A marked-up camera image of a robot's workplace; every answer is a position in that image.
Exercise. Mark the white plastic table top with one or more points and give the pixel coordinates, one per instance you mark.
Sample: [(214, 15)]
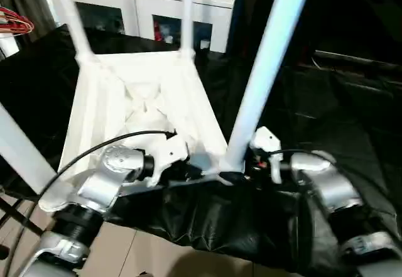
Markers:
[(100, 101)]

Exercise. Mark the white plastic table leg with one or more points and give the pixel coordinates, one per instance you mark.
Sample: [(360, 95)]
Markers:
[(19, 151), (273, 54), (73, 22), (187, 16)]

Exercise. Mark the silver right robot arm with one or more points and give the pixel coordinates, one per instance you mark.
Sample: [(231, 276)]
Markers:
[(339, 189)]

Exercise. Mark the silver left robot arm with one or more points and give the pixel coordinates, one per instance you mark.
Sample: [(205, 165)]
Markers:
[(100, 189)]

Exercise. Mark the black work mat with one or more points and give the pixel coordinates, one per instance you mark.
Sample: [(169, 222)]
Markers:
[(329, 132)]

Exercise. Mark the plain white cup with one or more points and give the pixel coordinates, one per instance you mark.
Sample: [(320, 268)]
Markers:
[(204, 44)]

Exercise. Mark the small white cup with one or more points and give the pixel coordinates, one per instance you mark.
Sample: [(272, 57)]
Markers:
[(169, 38)]

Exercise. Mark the red bottle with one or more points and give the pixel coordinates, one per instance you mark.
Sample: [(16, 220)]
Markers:
[(157, 31)]

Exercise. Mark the black flat monitor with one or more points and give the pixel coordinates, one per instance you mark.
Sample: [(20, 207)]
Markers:
[(361, 59)]

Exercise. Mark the black speaker cabinet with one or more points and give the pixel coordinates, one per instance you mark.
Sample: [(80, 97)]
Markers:
[(251, 7)]

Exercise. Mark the white plastic bin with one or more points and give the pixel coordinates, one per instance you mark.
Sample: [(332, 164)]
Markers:
[(9, 46)]

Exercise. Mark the grey curtain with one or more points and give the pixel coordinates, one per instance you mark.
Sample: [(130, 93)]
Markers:
[(28, 0)]

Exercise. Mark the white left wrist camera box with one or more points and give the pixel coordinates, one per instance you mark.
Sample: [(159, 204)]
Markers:
[(169, 151)]

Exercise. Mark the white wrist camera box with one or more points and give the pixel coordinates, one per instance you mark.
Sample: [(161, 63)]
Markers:
[(267, 139), (169, 151)]

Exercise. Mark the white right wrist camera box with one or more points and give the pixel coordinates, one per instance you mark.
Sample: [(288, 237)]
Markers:
[(267, 139)]

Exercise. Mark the black metal folding frame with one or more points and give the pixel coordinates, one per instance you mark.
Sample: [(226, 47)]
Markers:
[(22, 217)]

